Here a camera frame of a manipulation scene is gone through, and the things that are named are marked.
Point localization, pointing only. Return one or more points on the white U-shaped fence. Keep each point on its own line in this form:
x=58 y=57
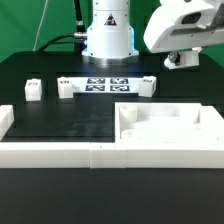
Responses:
x=105 y=155

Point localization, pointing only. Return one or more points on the white square tabletop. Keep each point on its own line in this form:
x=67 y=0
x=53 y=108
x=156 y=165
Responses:
x=153 y=123

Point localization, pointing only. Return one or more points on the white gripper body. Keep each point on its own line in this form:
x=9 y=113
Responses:
x=184 y=24

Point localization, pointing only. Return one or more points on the fiducial marker sheet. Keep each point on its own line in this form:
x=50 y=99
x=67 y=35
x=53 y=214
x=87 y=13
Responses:
x=109 y=85

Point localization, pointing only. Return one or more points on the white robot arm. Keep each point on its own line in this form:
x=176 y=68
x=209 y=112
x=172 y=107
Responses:
x=110 y=36

